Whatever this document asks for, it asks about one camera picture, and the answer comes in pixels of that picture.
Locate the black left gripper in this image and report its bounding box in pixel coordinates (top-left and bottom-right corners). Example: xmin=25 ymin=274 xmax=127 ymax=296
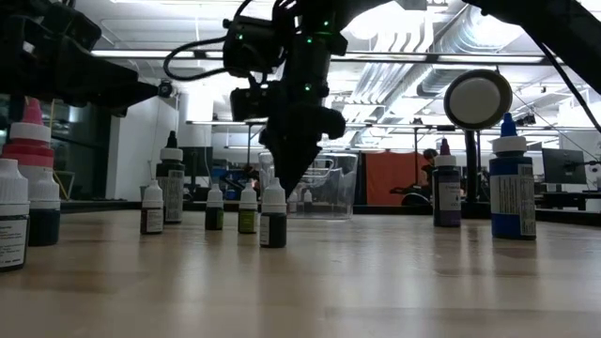
xmin=0 ymin=0 xmax=160 ymax=118

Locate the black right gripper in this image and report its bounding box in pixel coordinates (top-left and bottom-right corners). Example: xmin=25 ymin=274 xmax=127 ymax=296
xmin=229 ymin=46 xmax=347 ymax=196

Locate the clear plastic bin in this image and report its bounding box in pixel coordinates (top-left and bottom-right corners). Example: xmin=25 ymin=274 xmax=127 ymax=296
xmin=256 ymin=150 xmax=359 ymax=221

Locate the small lime food coloring bottle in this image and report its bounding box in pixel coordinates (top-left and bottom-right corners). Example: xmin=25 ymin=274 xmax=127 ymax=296
xmin=238 ymin=182 xmax=259 ymax=235

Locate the large black food coloring bottle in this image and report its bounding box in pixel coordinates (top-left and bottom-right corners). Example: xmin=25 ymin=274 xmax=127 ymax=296
xmin=155 ymin=131 xmax=186 ymax=225

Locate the small green food coloring bottle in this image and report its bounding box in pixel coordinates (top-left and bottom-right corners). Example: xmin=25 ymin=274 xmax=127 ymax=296
xmin=205 ymin=183 xmax=225 ymax=232

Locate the small brown food coloring bottle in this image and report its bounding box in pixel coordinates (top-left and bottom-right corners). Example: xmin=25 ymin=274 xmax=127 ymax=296
xmin=140 ymin=179 xmax=165 ymax=236

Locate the small teal food coloring bottle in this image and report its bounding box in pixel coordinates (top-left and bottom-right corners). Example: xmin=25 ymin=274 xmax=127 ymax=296
xmin=27 ymin=167 xmax=62 ymax=248

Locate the large purple food coloring bottle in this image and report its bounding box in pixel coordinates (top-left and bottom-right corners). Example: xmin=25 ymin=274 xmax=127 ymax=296
xmin=432 ymin=138 xmax=463 ymax=228

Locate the large pink food coloring bottle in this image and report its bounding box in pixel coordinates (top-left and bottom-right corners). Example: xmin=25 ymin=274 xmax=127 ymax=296
xmin=1 ymin=97 xmax=55 ymax=189

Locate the large blue food coloring bottle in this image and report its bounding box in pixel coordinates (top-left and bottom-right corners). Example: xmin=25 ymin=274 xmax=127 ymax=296
xmin=488 ymin=112 xmax=537 ymax=241

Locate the overhead light bar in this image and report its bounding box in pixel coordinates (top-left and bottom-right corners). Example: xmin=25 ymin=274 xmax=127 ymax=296
xmin=90 ymin=48 xmax=564 ymax=66

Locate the black background monitor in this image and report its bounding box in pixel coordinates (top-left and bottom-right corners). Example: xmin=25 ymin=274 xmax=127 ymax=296
xmin=184 ymin=146 xmax=214 ymax=178

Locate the orange partition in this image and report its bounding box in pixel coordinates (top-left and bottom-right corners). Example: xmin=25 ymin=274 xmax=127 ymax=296
xmin=365 ymin=150 xmax=436 ymax=207

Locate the person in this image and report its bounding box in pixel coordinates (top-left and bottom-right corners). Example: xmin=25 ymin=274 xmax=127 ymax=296
xmin=419 ymin=147 xmax=440 ymax=190

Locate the dark computer monitor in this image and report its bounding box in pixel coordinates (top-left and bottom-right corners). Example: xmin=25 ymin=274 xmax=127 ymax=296
xmin=541 ymin=147 xmax=588 ymax=186

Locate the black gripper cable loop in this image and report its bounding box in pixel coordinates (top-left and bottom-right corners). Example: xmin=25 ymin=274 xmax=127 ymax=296
xmin=162 ymin=36 xmax=229 ymax=82

